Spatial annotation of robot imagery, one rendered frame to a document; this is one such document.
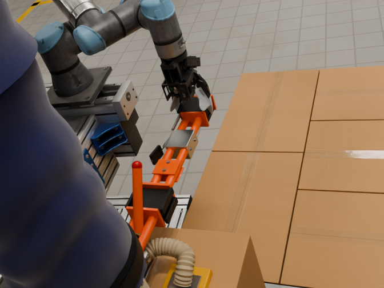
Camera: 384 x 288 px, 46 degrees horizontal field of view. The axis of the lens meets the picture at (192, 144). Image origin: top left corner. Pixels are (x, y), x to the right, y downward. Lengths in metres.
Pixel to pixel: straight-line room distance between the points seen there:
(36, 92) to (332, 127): 1.53
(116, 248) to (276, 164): 1.17
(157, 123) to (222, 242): 2.18
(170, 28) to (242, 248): 0.55
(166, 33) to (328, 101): 1.15
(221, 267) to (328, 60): 2.53
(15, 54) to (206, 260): 0.69
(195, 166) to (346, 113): 1.07
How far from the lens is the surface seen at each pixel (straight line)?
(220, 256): 1.09
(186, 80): 1.17
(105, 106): 1.68
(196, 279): 1.04
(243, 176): 1.83
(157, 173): 1.12
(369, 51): 3.47
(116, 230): 0.76
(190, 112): 1.26
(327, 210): 1.66
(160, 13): 1.10
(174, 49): 1.14
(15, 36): 0.59
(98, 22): 1.16
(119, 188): 2.84
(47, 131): 0.62
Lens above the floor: 1.81
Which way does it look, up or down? 38 degrees down
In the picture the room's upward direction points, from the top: 19 degrees counter-clockwise
